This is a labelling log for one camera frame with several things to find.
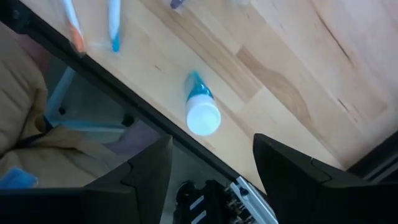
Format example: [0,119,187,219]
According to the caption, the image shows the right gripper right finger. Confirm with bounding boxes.
[253,133,398,224]

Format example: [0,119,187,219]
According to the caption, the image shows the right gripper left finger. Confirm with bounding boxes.
[0,135,174,224]

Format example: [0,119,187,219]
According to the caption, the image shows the blue toothbrush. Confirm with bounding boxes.
[107,0,122,53]

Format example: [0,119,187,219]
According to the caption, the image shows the black box with white labels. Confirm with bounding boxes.
[174,179,246,224]

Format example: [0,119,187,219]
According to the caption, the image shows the blue cloth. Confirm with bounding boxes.
[0,166,40,190]

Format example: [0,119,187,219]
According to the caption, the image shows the blue-grey chair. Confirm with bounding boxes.
[45,67,137,134]

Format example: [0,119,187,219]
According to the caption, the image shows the person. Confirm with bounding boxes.
[0,21,131,189]

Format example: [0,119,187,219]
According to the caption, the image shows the aluminium frame post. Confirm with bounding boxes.
[229,175,279,224]

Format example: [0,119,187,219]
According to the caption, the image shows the black table frame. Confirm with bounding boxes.
[0,0,398,194]

